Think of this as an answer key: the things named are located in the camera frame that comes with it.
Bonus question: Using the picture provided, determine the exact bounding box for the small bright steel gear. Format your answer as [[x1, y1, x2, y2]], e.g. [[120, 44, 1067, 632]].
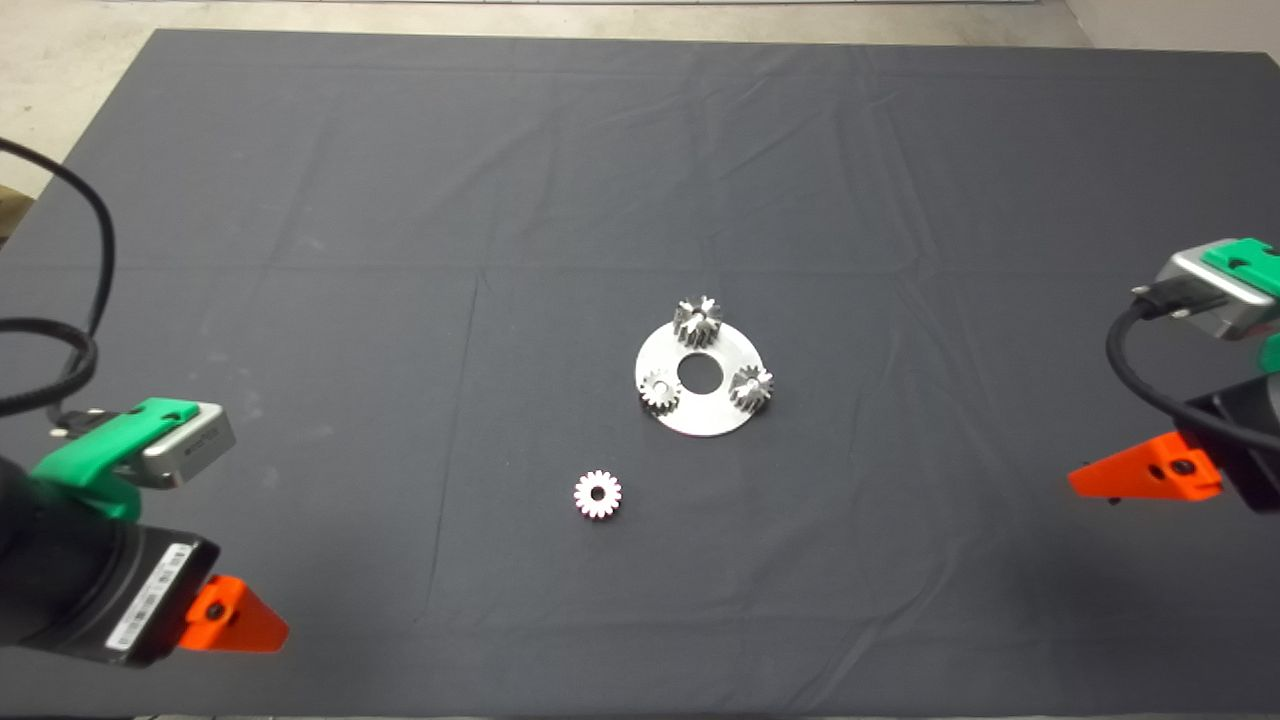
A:
[[573, 470, 623, 520]]

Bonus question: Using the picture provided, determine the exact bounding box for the green right camera mount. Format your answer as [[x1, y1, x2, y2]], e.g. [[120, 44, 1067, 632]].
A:
[[1200, 238, 1280, 373]]

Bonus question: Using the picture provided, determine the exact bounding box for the larger steel gear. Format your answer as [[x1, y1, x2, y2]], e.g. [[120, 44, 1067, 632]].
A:
[[672, 296, 724, 349]]

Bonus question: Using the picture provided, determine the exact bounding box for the smooth black right camera cable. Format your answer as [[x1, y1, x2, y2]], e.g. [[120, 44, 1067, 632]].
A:
[[1105, 283, 1280, 451]]

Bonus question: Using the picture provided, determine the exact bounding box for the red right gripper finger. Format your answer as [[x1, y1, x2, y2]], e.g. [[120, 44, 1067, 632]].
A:
[[1067, 431, 1224, 502]]

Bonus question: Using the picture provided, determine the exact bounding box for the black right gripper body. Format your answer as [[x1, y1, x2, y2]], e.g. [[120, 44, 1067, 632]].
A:
[[1185, 378, 1280, 516]]

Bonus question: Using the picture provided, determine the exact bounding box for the dark grey table cloth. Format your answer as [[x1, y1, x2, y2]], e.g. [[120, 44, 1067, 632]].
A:
[[0, 28, 1280, 719]]

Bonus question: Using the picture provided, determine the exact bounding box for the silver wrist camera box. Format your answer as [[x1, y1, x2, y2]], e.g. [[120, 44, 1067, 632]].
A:
[[140, 403, 237, 491], [1133, 248, 1280, 341]]

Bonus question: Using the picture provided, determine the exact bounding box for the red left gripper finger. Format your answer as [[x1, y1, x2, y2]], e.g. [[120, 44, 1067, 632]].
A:
[[178, 574, 291, 654]]

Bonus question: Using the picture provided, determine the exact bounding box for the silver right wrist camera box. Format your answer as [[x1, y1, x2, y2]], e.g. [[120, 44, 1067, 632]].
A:
[[1133, 248, 1280, 341]]

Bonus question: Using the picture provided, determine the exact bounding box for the round metal plate with hole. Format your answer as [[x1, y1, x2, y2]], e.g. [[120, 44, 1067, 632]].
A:
[[634, 318, 765, 438]]

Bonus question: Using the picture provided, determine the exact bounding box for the smooth black left camera cable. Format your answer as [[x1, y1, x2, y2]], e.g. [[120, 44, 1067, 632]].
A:
[[0, 137, 117, 438]]

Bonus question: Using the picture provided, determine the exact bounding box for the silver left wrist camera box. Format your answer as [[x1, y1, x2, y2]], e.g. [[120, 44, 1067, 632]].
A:
[[140, 403, 237, 491]]

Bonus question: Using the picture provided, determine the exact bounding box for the green left camera mount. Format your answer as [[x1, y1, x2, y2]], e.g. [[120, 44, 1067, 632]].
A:
[[30, 398, 201, 521]]

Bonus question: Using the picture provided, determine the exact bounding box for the black braided cable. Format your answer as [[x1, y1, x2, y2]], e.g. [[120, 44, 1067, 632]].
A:
[[0, 318, 99, 418]]

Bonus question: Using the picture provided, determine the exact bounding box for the smooth black camera cable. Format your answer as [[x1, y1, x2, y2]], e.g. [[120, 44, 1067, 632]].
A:
[[1105, 283, 1280, 451], [0, 137, 117, 438]]

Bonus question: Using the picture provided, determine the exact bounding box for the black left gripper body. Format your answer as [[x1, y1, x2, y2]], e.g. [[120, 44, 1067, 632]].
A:
[[35, 522, 219, 668]]

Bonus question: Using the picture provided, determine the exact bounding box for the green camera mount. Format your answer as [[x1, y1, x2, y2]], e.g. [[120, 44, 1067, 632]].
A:
[[1200, 238, 1280, 373], [30, 398, 201, 521]]

